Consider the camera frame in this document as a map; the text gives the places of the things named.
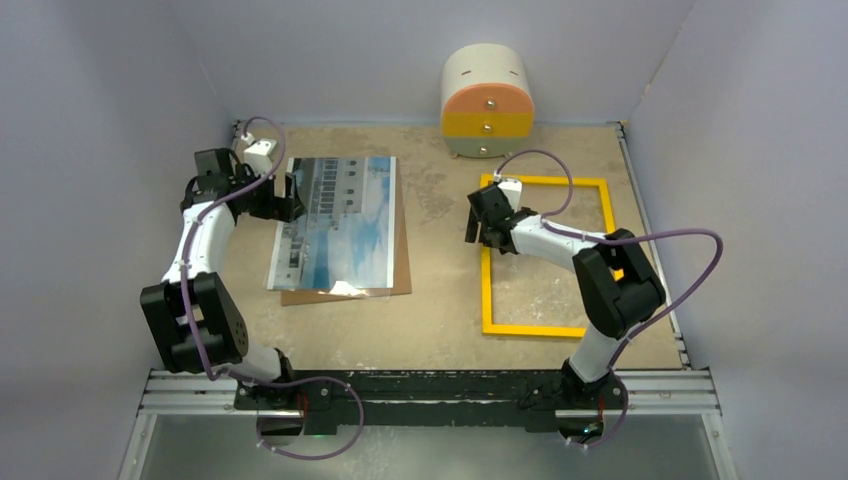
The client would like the clear plastic sheet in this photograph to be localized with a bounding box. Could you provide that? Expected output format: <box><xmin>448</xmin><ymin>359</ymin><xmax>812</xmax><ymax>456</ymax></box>
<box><xmin>316</xmin><ymin>281</ymin><xmax>392</xmax><ymax>300</ymax></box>

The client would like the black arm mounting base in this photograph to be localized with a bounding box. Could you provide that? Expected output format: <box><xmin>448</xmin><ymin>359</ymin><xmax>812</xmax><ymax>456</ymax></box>
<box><xmin>234</xmin><ymin>369</ymin><xmax>626</xmax><ymax>439</ymax></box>

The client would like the brown backing board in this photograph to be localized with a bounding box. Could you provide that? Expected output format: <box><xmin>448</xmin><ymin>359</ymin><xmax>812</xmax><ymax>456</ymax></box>
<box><xmin>280</xmin><ymin>186</ymin><xmax>412</xmax><ymax>307</ymax></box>

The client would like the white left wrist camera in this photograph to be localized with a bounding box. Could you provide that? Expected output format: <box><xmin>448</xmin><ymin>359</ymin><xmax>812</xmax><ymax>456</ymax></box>
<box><xmin>240</xmin><ymin>133</ymin><xmax>278</xmax><ymax>176</ymax></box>

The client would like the building and sky photo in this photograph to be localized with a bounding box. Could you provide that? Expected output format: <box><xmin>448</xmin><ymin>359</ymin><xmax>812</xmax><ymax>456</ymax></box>
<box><xmin>266</xmin><ymin>156</ymin><xmax>397</xmax><ymax>291</ymax></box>

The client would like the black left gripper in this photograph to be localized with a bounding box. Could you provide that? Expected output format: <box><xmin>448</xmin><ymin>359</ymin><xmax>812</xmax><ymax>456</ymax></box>
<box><xmin>231</xmin><ymin>164</ymin><xmax>305</xmax><ymax>223</ymax></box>

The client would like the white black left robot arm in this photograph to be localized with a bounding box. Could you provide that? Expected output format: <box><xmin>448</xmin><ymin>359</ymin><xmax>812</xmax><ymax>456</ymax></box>
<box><xmin>140</xmin><ymin>139</ymin><xmax>305</xmax><ymax>409</ymax></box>

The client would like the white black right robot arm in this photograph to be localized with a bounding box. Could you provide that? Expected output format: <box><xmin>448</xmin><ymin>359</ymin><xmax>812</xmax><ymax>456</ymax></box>
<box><xmin>465</xmin><ymin>180</ymin><xmax>666</xmax><ymax>407</ymax></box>

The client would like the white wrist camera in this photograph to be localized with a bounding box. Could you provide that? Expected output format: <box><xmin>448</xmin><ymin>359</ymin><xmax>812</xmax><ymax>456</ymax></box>
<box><xmin>493</xmin><ymin>174</ymin><xmax>523</xmax><ymax>211</ymax></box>
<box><xmin>240</xmin><ymin>133</ymin><xmax>278</xmax><ymax>176</ymax></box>

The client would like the aluminium rail frame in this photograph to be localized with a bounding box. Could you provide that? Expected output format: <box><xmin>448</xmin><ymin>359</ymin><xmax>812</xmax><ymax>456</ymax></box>
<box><xmin>125</xmin><ymin>127</ymin><xmax>721</xmax><ymax>479</ymax></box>

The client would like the round pastel drawer cabinet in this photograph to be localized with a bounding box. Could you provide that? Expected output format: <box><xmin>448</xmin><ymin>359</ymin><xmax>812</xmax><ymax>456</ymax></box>
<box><xmin>440</xmin><ymin>43</ymin><xmax>535</xmax><ymax>159</ymax></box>

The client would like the yellow wooden picture frame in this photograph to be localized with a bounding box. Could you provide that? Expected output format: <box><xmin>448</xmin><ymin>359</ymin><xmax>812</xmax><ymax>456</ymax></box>
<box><xmin>480</xmin><ymin>175</ymin><xmax>616</xmax><ymax>339</ymax></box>

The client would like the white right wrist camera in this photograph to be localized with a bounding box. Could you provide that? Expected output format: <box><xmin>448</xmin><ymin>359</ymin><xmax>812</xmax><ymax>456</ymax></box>
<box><xmin>493</xmin><ymin>174</ymin><xmax>523</xmax><ymax>211</ymax></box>

